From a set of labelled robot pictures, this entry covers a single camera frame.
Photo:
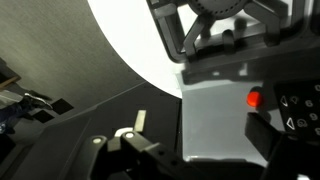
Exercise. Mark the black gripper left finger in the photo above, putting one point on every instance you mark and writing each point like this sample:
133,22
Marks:
143,156

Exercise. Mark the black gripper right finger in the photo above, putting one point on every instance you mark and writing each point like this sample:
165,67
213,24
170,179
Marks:
286,156

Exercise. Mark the black stove keypad panel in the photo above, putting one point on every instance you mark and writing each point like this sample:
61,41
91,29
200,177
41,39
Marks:
300,106

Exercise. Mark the small red stove button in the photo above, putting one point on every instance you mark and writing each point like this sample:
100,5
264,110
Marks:
255,99

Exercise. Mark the gray toy stove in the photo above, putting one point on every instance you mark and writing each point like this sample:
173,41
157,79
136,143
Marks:
213,126

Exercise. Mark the pale tape strip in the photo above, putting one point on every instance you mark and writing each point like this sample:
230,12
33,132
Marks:
140,120

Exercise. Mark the round white table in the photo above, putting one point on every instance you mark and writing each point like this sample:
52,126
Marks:
133,40

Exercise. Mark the gray sneaker shoe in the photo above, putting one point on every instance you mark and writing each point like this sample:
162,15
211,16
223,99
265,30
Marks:
36,101

